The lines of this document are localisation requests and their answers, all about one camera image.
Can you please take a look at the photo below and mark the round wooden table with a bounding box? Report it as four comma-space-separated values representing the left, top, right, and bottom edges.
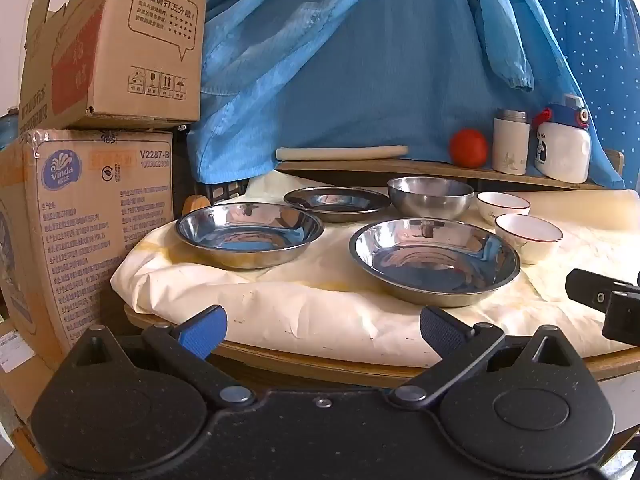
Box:
122, 304, 640, 392

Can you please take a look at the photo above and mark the small stainless steel plate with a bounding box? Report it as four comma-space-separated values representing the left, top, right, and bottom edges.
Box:
283, 186, 392, 224

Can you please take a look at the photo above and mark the medium stainless steel plate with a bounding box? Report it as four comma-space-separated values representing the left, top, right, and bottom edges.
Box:
175, 203, 325, 270

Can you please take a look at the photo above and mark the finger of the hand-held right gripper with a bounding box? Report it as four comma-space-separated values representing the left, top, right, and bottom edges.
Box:
565, 268, 640, 347

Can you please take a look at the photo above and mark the cardboard box blue logo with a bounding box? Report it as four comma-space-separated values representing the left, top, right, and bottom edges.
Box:
0, 128, 175, 372

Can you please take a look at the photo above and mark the large stainless steel plate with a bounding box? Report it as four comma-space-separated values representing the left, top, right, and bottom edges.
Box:
348, 217, 521, 309

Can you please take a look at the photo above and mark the wooden shelf board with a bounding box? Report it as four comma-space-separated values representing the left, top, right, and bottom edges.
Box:
274, 149, 626, 192

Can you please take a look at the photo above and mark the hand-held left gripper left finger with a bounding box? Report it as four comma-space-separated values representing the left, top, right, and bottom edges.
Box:
72, 305, 256, 408

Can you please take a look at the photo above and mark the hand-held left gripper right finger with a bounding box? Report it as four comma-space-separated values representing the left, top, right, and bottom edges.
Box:
389, 305, 577, 409

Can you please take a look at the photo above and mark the white bottle blue lid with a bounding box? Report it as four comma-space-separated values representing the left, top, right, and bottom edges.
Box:
532, 93, 594, 185

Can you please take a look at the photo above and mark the white thermos cup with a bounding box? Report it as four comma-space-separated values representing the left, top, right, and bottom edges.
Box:
491, 108, 531, 176

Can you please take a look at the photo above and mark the light blue hanging coat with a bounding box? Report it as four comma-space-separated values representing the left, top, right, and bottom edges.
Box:
187, 0, 626, 192

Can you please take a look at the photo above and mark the stainless steel bowl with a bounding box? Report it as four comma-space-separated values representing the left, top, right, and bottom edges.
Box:
387, 176, 475, 221

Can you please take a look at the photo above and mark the brown cardboard box red print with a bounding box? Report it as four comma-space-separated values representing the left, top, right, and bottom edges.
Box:
19, 0, 214, 132

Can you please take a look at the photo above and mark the black plastic crate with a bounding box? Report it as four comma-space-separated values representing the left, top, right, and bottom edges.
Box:
192, 180, 252, 207

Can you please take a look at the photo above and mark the flat cardboard box white label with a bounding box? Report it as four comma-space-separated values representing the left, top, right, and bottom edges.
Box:
0, 319, 56, 428

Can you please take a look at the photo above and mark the red tomato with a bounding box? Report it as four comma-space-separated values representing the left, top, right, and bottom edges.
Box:
449, 128, 489, 169

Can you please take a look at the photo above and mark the cream table cloth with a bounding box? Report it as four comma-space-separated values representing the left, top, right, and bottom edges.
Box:
109, 170, 640, 357

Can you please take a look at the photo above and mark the white red-rimmed ceramic bowl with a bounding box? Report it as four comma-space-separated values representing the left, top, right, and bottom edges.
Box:
476, 191, 532, 229
494, 213, 564, 265

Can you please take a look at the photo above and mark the blue white-dotted fabric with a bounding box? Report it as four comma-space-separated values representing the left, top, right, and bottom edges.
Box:
515, 0, 640, 188

